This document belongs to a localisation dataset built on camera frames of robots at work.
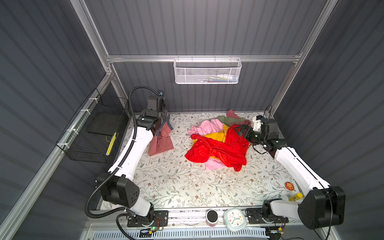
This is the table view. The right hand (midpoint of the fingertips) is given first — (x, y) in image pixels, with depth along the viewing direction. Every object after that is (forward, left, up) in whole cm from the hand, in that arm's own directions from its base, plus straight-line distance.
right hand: (241, 132), depth 82 cm
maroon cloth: (+34, -2, -19) cm, 39 cm away
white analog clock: (-39, +7, -17) cm, 43 cm away
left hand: (+7, +47, +13) cm, 49 cm away
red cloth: (-5, +4, -13) cm, 14 cm away
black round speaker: (-39, +18, -15) cm, 46 cm away
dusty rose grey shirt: (+7, +49, -18) cm, 53 cm away
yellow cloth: (+7, +10, -14) cm, 18 cm away
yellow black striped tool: (-13, +65, +8) cm, 67 cm away
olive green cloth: (+25, 0, -19) cm, 31 cm away
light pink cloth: (+15, +19, -13) cm, 27 cm away
